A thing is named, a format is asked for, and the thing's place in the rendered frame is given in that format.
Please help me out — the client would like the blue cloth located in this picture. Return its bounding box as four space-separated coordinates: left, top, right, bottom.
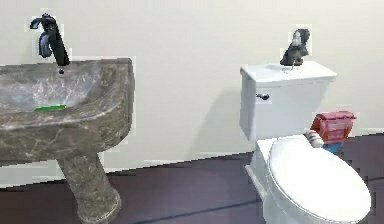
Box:
322 141 345 156

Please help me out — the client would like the red bin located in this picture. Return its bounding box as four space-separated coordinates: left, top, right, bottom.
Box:
310 110 357 145

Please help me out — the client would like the black sink faucet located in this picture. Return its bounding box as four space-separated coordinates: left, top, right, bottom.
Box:
29 13 71 67

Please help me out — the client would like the white striped ball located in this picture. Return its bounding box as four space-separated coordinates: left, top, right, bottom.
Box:
304 129 325 149

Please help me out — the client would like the white toilet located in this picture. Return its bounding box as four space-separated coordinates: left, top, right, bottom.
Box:
239 60 372 224

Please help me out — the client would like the grey marble pedestal sink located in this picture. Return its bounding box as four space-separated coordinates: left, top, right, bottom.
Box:
0 57 136 224

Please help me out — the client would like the dark grey bust statue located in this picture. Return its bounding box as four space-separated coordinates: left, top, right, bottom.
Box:
279 28 311 67

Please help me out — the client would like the green soap bar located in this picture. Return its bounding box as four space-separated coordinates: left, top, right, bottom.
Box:
33 104 68 112

